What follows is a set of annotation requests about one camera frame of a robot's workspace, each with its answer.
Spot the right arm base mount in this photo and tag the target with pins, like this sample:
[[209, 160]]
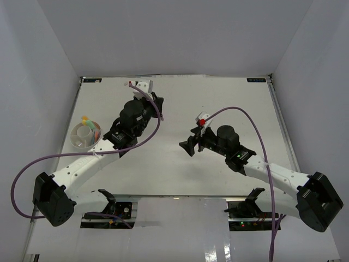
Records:
[[245, 215]]

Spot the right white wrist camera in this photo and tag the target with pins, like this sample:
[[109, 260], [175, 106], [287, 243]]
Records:
[[203, 120]]

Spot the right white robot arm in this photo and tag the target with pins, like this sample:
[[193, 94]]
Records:
[[311, 198]]

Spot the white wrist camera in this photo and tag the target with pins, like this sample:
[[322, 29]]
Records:
[[203, 120], [144, 88]]

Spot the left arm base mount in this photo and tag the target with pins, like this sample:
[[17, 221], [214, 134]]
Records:
[[116, 214]]

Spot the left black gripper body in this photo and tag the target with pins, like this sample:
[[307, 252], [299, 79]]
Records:
[[150, 111]]

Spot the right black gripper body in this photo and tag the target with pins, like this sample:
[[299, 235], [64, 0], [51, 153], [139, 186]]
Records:
[[208, 141]]

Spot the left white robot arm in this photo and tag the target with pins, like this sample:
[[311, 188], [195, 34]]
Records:
[[55, 195]]

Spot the green marker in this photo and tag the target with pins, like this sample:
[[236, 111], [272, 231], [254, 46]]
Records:
[[90, 124]]

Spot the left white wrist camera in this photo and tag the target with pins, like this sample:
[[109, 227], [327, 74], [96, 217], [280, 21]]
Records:
[[144, 88]]

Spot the white divided round container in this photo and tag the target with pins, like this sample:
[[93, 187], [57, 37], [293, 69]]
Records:
[[80, 136]]

